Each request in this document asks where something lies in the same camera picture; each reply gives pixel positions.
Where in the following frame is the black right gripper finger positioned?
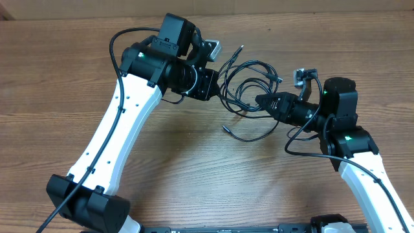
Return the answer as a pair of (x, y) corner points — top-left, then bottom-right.
(255, 92), (287, 110)
(267, 105), (285, 122)

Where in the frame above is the thick black cable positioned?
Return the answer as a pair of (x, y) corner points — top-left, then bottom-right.
(217, 45), (284, 119)

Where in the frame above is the thin black cable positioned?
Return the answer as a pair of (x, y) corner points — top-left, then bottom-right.
(222, 119), (280, 143)

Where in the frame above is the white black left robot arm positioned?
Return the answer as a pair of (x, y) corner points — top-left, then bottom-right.
(46, 14), (222, 232)

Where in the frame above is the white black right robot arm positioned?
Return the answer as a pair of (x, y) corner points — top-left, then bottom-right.
(256, 77), (413, 232)

